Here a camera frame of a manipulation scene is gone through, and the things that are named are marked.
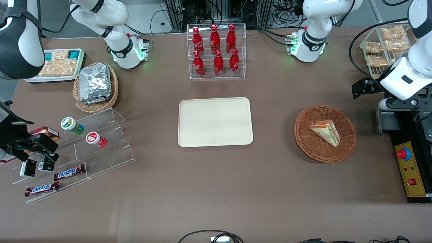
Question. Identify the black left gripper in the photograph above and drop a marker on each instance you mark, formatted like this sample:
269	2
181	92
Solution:
370	88

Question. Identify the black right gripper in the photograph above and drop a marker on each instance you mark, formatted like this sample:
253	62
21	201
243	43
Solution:
13	134

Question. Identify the triangle sandwich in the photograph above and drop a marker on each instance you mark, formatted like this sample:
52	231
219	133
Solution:
325	132

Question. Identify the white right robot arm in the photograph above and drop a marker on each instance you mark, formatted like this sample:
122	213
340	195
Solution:
20	37

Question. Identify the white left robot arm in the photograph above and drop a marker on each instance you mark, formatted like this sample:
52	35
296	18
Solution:
314	37

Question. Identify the brown wicker basket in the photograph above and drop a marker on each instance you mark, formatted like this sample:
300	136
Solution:
314	148

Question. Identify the white rectangular snack tray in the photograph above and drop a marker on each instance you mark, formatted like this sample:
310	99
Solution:
50	79

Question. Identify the light wicker basket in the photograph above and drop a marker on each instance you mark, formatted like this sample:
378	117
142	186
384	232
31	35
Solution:
98	107

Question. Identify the beige plastic tray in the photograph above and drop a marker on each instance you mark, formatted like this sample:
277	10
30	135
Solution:
215	122

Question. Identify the small black box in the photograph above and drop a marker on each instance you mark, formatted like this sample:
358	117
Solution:
46	165
27	168

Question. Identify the brown chocolate box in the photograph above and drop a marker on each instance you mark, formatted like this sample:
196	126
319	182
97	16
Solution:
47	131

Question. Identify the Snickers chocolate bar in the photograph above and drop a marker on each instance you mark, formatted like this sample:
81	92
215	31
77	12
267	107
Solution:
69	172
41	189

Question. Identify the clear bag of fried snacks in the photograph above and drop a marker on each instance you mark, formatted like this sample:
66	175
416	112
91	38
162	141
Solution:
373	47
397	45
393	32
376	61

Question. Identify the grey metal block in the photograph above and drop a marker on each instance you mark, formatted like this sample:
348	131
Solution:
388	122

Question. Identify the green snack cup white lid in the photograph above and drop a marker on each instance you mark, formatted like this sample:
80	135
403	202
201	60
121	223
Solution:
71	125

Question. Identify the red snack cup white lid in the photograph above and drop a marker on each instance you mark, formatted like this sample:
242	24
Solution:
95	139

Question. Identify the black machine base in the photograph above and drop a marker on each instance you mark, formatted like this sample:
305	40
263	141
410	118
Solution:
401	135

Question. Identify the clear acrylic stepped stand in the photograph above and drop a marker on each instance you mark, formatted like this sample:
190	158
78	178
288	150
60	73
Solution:
108	158

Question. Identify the silver foil pack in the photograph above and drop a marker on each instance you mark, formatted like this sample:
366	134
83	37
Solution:
95	82
101	101

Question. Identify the clear snack pack teal label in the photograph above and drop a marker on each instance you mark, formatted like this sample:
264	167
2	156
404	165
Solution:
57	69
74	54
56	55

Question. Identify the yellow control box red button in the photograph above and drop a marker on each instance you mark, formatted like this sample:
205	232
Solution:
413	168

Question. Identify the red cola bottle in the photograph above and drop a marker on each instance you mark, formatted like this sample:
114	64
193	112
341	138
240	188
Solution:
231	38
214	40
234	63
197	42
198	65
218	64

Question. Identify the clear acrylic bottle rack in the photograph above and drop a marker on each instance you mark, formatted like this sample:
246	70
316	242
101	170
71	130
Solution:
207	76

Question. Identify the small grey device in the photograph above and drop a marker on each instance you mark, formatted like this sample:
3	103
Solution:
220	239

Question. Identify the aluminium frame post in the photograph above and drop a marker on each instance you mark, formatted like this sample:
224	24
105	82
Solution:
265	13
175	15

